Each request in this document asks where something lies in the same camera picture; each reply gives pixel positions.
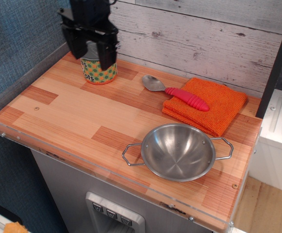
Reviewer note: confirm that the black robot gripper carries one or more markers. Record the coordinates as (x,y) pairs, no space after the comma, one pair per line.
(89,20)

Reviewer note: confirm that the green orange dotted can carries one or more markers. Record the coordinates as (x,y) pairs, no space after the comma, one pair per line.
(91,66)

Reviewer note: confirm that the orange object at corner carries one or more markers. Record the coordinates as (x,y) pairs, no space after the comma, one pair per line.
(14,227)

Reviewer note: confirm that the grey toy fridge cabinet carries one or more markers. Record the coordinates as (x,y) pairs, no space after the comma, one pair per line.
(68,186)

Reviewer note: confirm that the folded orange cloth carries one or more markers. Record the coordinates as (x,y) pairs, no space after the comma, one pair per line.
(224,104)

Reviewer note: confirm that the silver dispenser panel with buttons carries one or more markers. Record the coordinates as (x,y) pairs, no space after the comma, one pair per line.
(109,217)

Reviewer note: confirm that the clear acrylic table guard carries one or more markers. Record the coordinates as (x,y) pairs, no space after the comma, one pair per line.
(92,137)

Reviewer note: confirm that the white ribbed cabinet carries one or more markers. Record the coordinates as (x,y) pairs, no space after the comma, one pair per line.
(266,162)

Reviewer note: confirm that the spoon with pink handle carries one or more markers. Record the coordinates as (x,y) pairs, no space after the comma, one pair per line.
(153,84)

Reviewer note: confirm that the steel bowl with handles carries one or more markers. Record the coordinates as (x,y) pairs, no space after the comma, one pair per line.
(178,152)

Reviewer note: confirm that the dark grey right post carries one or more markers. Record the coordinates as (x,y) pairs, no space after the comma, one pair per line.
(270,85)

